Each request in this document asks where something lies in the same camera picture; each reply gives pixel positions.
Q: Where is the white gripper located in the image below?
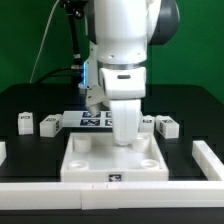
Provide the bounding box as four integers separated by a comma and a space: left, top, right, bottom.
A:
85, 67, 146, 146

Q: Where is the white square tabletop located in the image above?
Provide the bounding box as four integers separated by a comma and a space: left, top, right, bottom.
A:
60, 133, 169, 183

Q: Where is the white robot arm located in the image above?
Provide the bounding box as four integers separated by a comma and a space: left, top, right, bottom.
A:
84, 0, 180, 146

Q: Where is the white marker plate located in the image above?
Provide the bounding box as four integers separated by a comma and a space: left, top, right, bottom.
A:
62, 111, 112, 128

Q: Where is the white U-shaped fence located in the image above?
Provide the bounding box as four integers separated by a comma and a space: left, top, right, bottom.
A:
0, 141, 224, 210

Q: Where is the black cable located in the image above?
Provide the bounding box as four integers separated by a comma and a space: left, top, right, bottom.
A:
34, 66, 84, 84

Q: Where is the white cable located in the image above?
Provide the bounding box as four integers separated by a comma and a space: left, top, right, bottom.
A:
29, 0, 62, 84

